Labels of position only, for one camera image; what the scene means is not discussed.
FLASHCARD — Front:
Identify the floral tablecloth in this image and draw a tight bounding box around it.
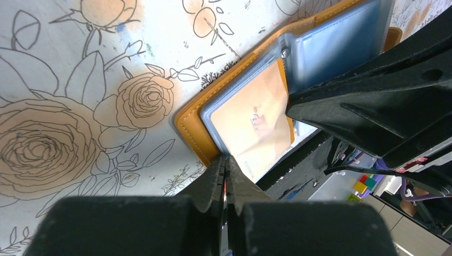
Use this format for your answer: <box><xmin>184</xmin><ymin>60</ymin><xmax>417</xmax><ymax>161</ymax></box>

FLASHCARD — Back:
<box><xmin>0</xmin><ymin>0</ymin><xmax>452</xmax><ymax>256</ymax></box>

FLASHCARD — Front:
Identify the orange leather card holder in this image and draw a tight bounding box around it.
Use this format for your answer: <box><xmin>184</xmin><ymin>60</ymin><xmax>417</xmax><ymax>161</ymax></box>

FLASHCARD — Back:
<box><xmin>174</xmin><ymin>1</ymin><xmax>394</xmax><ymax>165</ymax></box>

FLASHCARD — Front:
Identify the colourful toy blocks background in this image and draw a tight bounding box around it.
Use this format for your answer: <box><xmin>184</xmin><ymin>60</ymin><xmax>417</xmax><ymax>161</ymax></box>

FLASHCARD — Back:
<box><xmin>346</xmin><ymin>174</ymin><xmax>378</xmax><ymax>202</ymax></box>

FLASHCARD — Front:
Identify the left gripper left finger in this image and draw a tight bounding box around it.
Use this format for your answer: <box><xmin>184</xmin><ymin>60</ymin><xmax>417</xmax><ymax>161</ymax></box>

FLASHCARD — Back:
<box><xmin>25</xmin><ymin>155</ymin><xmax>226</xmax><ymax>255</ymax></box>

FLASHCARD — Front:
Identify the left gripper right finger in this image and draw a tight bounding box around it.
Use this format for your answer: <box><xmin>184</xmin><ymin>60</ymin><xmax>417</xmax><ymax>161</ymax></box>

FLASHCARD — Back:
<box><xmin>225</xmin><ymin>156</ymin><xmax>397</xmax><ymax>255</ymax></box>

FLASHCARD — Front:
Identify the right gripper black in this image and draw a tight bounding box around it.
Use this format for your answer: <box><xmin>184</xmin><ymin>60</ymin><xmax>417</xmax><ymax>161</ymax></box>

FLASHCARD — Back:
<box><xmin>286</xmin><ymin>7</ymin><xmax>452</xmax><ymax>244</ymax></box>

